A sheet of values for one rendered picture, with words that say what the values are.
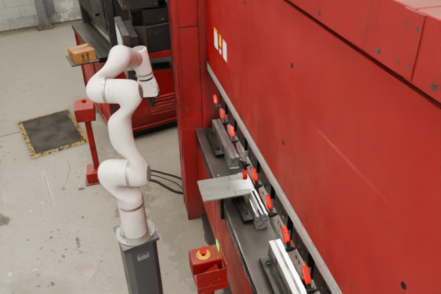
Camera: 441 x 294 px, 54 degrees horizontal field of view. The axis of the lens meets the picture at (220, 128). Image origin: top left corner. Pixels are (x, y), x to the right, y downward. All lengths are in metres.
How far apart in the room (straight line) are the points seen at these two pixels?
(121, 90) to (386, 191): 1.09
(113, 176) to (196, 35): 1.29
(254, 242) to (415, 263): 1.34
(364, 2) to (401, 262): 0.59
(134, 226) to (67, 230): 1.79
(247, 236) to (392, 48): 1.57
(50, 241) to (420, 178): 3.22
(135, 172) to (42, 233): 2.09
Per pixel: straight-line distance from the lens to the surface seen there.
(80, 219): 3.92
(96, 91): 1.80
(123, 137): 1.85
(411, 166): 0.98
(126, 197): 2.02
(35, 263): 3.68
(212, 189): 2.42
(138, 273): 2.30
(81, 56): 4.24
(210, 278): 2.30
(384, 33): 0.98
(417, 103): 0.94
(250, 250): 2.26
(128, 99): 1.77
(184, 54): 2.92
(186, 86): 3.02
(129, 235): 2.16
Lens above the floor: 2.53
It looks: 31 degrees down
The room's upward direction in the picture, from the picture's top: 1 degrees counter-clockwise
